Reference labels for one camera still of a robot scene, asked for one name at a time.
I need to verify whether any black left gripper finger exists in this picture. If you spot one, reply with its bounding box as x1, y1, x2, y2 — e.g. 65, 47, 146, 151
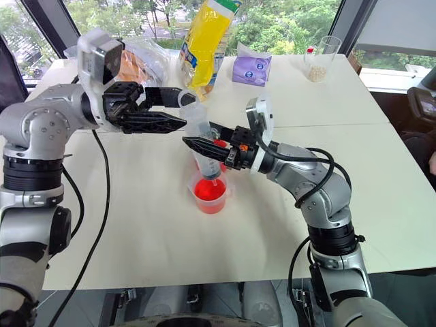
145, 87, 198, 109
120, 112, 187, 135

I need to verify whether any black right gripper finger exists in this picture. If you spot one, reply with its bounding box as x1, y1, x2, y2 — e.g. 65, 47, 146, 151
208, 123, 236, 139
181, 136, 233, 165

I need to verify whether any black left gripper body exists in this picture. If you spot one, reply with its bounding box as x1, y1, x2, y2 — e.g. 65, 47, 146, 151
102, 81, 151, 133

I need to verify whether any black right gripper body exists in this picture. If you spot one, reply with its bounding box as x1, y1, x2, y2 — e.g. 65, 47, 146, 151
224, 125, 260, 171

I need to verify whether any clear plastic syringe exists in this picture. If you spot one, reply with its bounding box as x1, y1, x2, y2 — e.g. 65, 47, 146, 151
177, 89, 224, 188

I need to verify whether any plastic cup with red liquid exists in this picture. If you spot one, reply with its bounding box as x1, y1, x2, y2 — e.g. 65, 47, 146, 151
186, 170, 233, 215
194, 138, 228, 173

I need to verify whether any clear bag of bread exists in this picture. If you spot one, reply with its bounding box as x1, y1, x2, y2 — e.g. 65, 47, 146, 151
121, 37, 181, 91

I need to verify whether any purple tissue packet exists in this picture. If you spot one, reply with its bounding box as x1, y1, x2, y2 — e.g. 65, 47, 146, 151
232, 42, 273, 86

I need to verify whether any yellow snack bag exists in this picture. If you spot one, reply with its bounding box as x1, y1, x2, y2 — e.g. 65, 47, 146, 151
179, 0, 243, 103

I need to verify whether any clear glass with white pellets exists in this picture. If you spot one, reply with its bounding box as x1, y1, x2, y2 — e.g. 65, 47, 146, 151
308, 35, 343, 83

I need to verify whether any black window pillar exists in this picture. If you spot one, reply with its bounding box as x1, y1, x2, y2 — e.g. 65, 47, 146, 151
20, 0, 82, 45
330, 0, 379, 56

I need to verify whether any black chair back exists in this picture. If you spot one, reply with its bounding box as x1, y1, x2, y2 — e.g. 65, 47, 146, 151
0, 33, 30, 113

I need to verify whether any small red-capped bottle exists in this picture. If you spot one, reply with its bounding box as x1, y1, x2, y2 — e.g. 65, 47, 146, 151
302, 46, 316, 74

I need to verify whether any person in dark clothes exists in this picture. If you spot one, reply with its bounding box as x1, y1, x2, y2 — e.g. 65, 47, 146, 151
401, 129, 436, 191

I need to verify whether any black device with screen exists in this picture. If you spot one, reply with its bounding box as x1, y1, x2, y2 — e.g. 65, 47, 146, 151
407, 87, 436, 119

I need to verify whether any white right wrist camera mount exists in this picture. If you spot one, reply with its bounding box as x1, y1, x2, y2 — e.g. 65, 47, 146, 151
245, 93, 275, 175

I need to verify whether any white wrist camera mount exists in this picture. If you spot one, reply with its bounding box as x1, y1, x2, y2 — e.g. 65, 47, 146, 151
245, 93, 275, 175
76, 28, 124, 87

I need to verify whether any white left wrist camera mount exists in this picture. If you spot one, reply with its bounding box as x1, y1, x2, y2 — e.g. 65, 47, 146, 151
76, 28, 124, 87

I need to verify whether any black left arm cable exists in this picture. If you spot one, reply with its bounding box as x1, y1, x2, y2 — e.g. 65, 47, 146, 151
50, 129, 112, 327
61, 168, 85, 239

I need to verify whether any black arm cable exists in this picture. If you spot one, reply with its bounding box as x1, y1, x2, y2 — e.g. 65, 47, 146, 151
257, 131, 352, 208
50, 129, 112, 327
287, 236, 313, 300
61, 168, 85, 239

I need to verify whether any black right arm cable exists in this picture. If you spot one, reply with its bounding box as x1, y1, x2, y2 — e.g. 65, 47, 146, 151
257, 131, 352, 208
287, 236, 313, 300

